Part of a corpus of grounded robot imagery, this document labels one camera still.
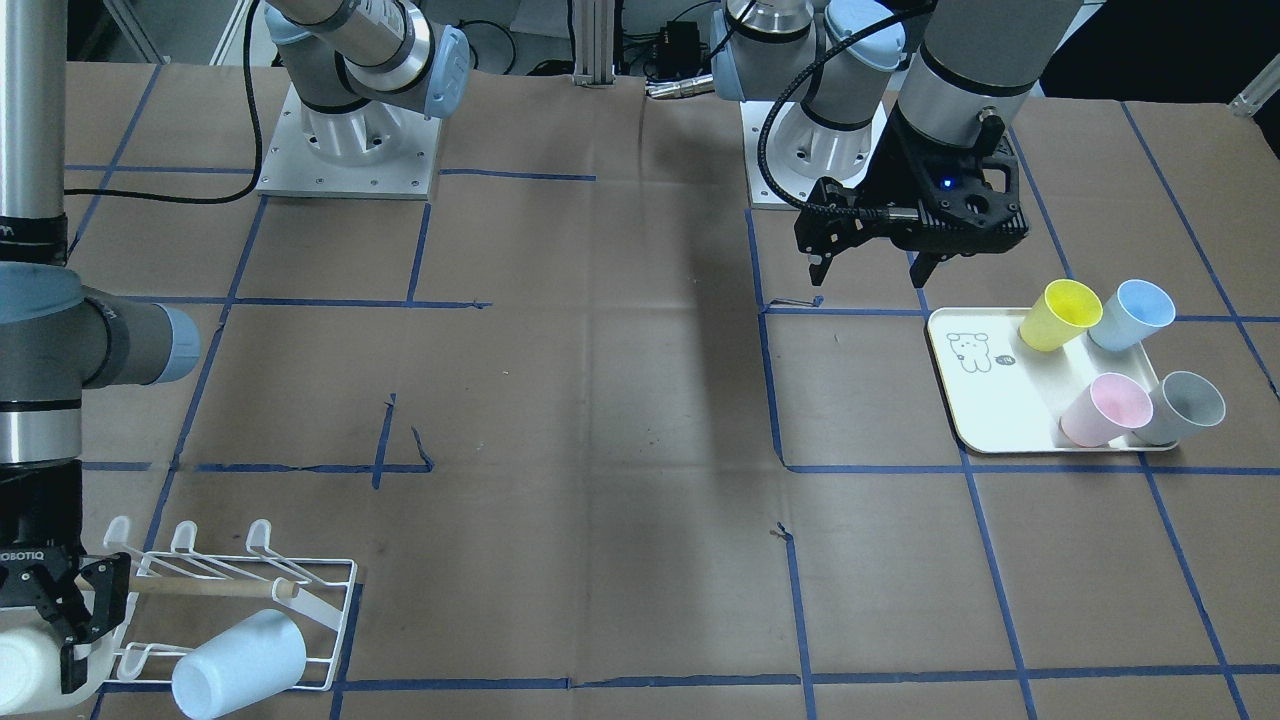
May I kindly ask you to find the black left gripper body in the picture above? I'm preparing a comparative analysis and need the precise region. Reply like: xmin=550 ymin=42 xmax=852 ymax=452
xmin=794 ymin=108 xmax=1029 ymax=263

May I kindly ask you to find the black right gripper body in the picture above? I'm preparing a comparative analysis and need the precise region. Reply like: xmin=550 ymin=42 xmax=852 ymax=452
xmin=1 ymin=462 xmax=131 ymax=694

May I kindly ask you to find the cream plastic cup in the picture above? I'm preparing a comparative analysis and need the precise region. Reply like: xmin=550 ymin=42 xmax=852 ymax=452
xmin=1 ymin=609 xmax=114 ymax=716

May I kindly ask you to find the light blue plastic cup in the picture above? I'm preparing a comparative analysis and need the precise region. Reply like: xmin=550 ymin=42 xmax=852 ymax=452
xmin=172 ymin=609 xmax=307 ymax=719

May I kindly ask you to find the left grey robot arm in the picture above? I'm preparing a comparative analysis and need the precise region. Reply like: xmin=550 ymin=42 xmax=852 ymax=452
xmin=710 ymin=1 xmax=1082 ymax=288

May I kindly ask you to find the yellow plastic cup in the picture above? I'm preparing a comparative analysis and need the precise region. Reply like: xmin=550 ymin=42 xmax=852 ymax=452
xmin=1018 ymin=279 xmax=1103 ymax=352

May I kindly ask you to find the pink plastic cup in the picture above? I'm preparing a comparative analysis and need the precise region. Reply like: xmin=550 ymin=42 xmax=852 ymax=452
xmin=1059 ymin=372 xmax=1155 ymax=448

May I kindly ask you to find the grey plastic cup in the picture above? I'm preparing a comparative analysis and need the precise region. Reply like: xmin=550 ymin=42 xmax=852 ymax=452
xmin=1134 ymin=370 xmax=1228 ymax=445

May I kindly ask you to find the cream plastic tray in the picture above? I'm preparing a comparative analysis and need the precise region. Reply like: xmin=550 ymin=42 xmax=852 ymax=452
xmin=925 ymin=307 xmax=1158 ymax=454

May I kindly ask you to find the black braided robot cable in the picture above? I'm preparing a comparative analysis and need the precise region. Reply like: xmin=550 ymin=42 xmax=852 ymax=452
xmin=758 ymin=0 xmax=941 ymax=217

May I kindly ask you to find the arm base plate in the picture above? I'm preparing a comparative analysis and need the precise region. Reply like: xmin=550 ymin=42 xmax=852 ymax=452
xmin=257 ymin=87 xmax=443 ymax=201
xmin=739 ymin=101 xmax=887 ymax=210

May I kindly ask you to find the white wire cup rack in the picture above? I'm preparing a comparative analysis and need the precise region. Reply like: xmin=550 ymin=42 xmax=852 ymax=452
xmin=102 ymin=515 xmax=361 ymax=692

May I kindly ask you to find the aluminium frame post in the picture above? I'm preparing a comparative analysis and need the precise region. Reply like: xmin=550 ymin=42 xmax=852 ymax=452
xmin=570 ymin=0 xmax=621 ymax=88

